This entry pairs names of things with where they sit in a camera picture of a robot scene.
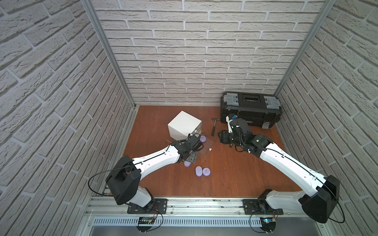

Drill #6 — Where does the white drawer cabinet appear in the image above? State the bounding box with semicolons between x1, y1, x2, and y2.
167;111;202;140

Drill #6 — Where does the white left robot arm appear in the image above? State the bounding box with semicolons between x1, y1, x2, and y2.
106;133;203;207

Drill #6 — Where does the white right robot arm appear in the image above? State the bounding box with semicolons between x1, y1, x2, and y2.
218;114;340;223

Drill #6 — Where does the steel claw hammer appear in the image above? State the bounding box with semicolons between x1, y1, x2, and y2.
211;118;220;136

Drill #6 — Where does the black plastic toolbox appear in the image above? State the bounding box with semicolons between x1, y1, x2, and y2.
220;91;282;129

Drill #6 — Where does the left controller board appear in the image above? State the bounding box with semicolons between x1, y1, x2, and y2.
136;217;156;233

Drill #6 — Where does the controller board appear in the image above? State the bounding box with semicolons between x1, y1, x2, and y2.
260;217;276;233
136;217;156;233

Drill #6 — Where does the right controller board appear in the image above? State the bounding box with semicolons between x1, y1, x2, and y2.
260;217;276;233

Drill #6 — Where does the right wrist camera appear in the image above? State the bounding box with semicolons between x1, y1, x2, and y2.
225;114;237;133

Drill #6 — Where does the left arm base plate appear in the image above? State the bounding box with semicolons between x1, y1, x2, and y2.
127;198;168;215

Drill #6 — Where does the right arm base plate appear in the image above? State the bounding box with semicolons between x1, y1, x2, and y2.
242;199;284;215

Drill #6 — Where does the aluminium frame rail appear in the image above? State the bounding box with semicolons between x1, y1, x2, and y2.
84;197;309;219

